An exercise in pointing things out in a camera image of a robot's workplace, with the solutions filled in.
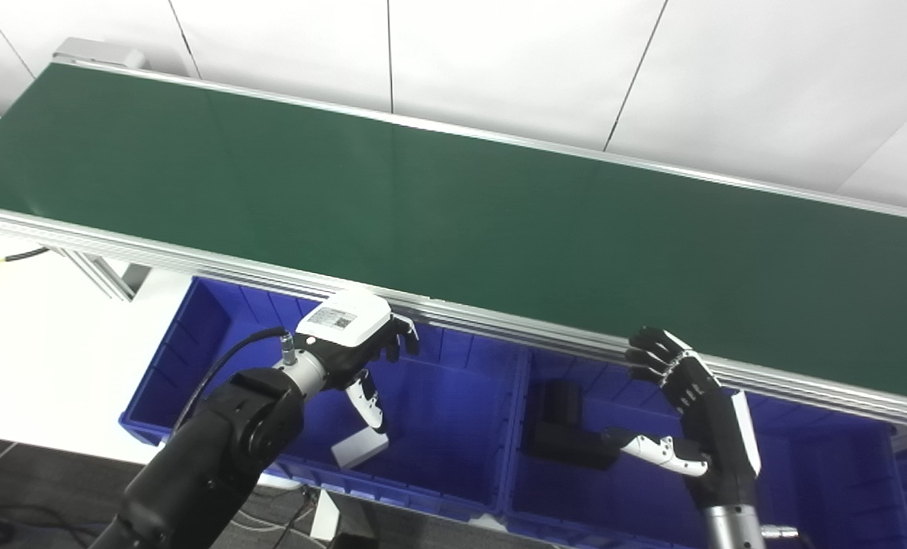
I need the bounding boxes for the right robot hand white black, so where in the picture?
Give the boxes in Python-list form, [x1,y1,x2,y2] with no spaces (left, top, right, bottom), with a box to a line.
[604,326,763,510]

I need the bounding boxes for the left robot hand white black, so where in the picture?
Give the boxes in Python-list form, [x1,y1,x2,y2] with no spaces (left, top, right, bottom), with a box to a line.
[295,290,421,435]

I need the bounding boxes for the white square part with hole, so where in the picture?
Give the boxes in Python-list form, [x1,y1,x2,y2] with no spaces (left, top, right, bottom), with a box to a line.
[330,431,389,470]

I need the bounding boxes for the black T-shaped part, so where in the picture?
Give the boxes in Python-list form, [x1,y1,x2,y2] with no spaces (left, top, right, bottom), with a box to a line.
[524,379,630,470]

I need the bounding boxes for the aluminium conveyor leg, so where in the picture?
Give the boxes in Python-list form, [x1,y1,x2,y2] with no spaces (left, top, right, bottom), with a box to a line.
[57,248,153,302]

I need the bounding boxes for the grey conveyor end housing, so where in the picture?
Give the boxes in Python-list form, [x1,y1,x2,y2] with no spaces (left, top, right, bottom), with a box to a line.
[52,38,149,71]

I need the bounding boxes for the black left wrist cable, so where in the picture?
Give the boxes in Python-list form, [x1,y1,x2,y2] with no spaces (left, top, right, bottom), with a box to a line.
[173,326,296,432]

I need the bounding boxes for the green conveyor belt aluminium frame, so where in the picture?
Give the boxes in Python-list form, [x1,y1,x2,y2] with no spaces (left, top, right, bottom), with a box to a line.
[0,61,907,432]

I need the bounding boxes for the white support post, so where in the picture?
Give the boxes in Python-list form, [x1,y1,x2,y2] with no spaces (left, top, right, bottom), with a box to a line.
[310,488,341,542]

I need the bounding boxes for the black floor cable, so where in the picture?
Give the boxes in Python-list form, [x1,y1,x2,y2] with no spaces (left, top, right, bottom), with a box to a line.
[232,488,325,549]

